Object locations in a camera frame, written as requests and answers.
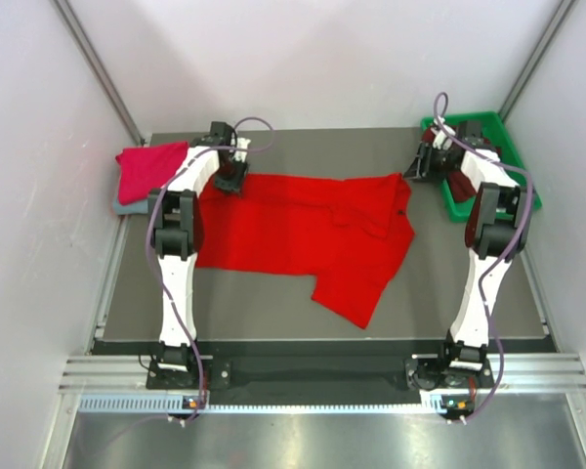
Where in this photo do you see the purple cable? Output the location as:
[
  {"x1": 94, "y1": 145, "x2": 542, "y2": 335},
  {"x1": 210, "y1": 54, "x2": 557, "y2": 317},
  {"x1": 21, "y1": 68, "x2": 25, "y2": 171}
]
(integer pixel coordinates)
[
  {"x1": 146, "y1": 115, "x2": 275, "y2": 426},
  {"x1": 432, "y1": 91, "x2": 536, "y2": 425}
]

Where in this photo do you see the dark red t-shirt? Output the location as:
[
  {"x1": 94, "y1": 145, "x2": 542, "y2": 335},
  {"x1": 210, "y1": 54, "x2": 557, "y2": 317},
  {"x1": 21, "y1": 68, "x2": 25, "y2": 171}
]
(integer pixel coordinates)
[{"x1": 419, "y1": 121, "x2": 505, "y2": 202}]

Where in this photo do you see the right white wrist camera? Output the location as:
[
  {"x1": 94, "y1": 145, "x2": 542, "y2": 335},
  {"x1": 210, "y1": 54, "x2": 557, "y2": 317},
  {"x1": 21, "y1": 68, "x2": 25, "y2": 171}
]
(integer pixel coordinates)
[{"x1": 432, "y1": 128, "x2": 452, "y2": 150}]

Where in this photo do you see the slotted cable duct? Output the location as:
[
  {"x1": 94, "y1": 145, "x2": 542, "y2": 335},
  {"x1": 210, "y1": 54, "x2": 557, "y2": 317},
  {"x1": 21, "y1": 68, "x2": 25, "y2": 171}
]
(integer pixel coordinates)
[{"x1": 79, "y1": 394, "x2": 447, "y2": 415}]

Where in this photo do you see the green plastic bin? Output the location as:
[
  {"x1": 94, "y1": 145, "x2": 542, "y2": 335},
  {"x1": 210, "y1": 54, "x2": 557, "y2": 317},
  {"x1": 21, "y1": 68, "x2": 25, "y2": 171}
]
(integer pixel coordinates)
[{"x1": 440, "y1": 111, "x2": 524, "y2": 223}]

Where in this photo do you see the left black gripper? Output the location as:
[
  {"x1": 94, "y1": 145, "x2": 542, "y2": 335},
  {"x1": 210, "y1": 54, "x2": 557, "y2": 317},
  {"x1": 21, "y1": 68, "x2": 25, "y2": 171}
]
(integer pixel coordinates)
[{"x1": 210, "y1": 155, "x2": 248, "y2": 198}]

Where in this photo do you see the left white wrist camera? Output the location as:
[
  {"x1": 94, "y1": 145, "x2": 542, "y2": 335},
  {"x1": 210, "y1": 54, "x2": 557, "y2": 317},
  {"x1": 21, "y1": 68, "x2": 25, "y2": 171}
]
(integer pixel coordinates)
[{"x1": 233, "y1": 137, "x2": 251, "y2": 162}]

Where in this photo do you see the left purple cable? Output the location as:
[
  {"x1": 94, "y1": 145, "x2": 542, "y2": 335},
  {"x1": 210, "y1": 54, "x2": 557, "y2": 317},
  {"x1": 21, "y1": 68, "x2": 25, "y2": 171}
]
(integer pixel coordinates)
[{"x1": 146, "y1": 115, "x2": 275, "y2": 426}]

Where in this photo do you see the folded pink t-shirt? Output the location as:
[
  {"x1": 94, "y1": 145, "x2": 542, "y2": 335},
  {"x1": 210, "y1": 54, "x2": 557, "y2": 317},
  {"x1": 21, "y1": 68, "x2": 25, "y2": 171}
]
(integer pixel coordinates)
[{"x1": 115, "y1": 142, "x2": 189, "y2": 205}]

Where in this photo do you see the right corner aluminium post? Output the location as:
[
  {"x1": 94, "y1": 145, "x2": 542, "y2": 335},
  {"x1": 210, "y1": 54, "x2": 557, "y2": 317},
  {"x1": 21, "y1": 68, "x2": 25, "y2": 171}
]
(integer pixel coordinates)
[{"x1": 498, "y1": 0, "x2": 578, "y2": 122}]

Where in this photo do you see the aluminium frame rail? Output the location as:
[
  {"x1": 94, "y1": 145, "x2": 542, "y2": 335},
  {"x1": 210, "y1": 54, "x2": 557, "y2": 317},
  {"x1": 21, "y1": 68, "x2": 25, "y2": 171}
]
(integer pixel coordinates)
[{"x1": 60, "y1": 353, "x2": 586, "y2": 394}]

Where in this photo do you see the left corner aluminium post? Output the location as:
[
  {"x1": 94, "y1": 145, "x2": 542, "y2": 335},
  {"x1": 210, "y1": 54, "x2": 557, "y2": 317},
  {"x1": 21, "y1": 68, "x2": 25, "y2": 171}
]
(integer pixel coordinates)
[{"x1": 50, "y1": 0, "x2": 146, "y2": 146}]

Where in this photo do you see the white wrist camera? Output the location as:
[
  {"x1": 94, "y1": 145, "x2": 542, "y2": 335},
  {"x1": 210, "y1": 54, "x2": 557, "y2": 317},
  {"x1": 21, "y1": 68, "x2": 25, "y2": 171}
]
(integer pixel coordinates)
[
  {"x1": 432, "y1": 128, "x2": 452, "y2": 150},
  {"x1": 233, "y1": 137, "x2": 251, "y2": 162}
]

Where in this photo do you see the bright red t-shirt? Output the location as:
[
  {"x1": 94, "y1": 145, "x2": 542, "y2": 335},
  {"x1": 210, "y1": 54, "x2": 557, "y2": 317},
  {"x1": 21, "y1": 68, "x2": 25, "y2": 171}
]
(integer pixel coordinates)
[{"x1": 196, "y1": 173, "x2": 414, "y2": 328}]

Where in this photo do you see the corner aluminium post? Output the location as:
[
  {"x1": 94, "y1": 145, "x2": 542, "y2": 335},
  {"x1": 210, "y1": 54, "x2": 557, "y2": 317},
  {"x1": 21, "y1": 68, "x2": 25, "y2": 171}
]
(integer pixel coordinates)
[
  {"x1": 498, "y1": 0, "x2": 578, "y2": 122},
  {"x1": 50, "y1": 0, "x2": 146, "y2": 146}
]

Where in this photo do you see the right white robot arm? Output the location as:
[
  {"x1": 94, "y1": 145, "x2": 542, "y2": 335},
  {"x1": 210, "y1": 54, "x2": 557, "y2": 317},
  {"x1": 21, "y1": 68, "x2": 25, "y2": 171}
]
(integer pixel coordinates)
[{"x1": 405, "y1": 117, "x2": 533, "y2": 388}]

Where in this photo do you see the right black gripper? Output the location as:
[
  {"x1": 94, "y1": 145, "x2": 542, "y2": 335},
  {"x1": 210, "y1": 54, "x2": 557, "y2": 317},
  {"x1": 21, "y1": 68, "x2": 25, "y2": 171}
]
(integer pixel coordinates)
[{"x1": 400, "y1": 143, "x2": 457, "y2": 185}]

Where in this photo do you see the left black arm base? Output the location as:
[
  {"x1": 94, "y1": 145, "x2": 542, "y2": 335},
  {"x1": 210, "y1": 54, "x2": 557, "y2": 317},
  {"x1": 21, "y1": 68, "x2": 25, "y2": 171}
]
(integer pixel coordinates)
[{"x1": 146, "y1": 358, "x2": 232, "y2": 391}]

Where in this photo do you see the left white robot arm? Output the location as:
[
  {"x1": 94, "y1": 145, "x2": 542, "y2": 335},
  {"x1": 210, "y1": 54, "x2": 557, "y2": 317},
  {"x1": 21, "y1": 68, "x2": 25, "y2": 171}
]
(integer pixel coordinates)
[{"x1": 146, "y1": 121, "x2": 249, "y2": 390}]

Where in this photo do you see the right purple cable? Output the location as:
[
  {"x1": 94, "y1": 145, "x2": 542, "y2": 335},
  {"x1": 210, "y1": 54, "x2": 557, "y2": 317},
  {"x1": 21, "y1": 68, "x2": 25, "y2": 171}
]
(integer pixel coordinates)
[{"x1": 432, "y1": 91, "x2": 536, "y2": 425}]

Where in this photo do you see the folded grey-blue t-shirt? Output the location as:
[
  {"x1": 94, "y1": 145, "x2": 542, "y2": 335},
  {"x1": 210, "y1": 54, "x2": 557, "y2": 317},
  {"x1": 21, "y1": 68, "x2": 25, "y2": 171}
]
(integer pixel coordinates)
[{"x1": 111, "y1": 197, "x2": 148, "y2": 216}]

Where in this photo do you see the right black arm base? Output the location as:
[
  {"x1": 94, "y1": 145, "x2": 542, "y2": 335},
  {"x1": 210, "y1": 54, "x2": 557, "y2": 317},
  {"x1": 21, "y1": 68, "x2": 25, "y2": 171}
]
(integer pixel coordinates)
[{"x1": 403, "y1": 354, "x2": 494, "y2": 392}]

